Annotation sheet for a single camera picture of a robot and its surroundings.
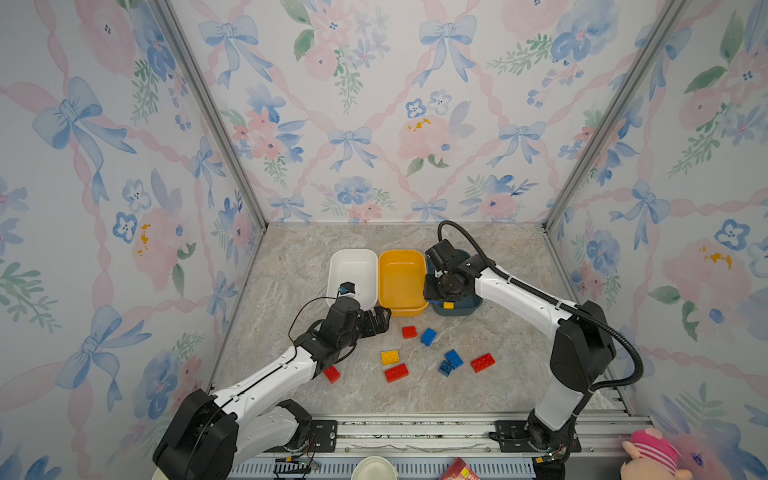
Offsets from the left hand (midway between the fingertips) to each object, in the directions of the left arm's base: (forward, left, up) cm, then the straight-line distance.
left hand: (380, 312), depth 82 cm
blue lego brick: (-2, -14, -11) cm, 18 cm away
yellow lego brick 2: (+8, -21, -9) cm, 24 cm away
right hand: (+8, -14, -1) cm, 16 cm away
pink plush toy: (-32, -62, -6) cm, 70 cm away
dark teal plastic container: (+7, -26, -9) cm, 28 cm away
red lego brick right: (-10, -29, -12) cm, 33 cm away
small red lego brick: (0, -9, -13) cm, 16 cm away
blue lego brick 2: (-9, -21, -11) cm, 25 cm away
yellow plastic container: (+20, -7, -14) cm, 26 cm away
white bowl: (-34, +1, -16) cm, 38 cm away
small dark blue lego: (-11, -18, -11) cm, 24 cm away
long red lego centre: (-12, -5, -12) cm, 18 cm away
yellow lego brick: (-8, -3, -12) cm, 15 cm away
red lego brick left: (-13, +13, -11) cm, 22 cm away
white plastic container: (+23, +8, -10) cm, 27 cm away
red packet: (-35, -18, -8) cm, 40 cm away
